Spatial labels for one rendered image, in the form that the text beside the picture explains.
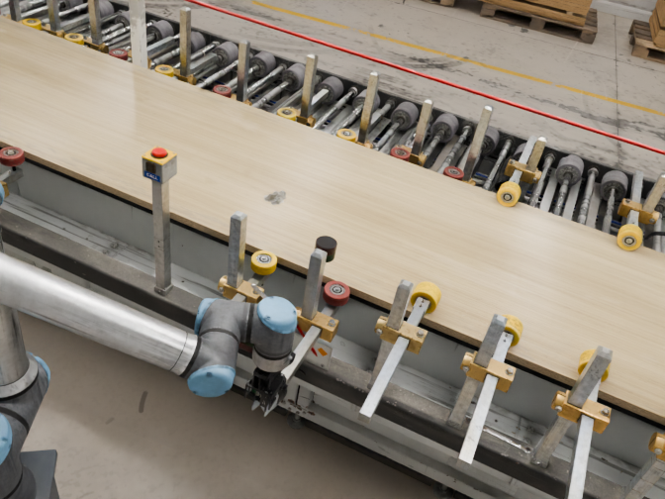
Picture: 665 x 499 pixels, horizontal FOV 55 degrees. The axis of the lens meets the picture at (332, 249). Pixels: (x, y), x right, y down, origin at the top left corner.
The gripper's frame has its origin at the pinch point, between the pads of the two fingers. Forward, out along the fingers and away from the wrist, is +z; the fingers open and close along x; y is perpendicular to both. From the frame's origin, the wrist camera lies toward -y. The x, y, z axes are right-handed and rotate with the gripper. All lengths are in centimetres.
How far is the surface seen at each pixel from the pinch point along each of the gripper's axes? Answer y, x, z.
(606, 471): -45, 92, 19
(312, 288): -29.2, -3.9, -17.1
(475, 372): -29, 45, -13
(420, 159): -138, -5, -7
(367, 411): -1.4, 25.1, -13.5
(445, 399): -46, 41, 19
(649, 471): -30, 95, -4
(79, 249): -32, -90, 12
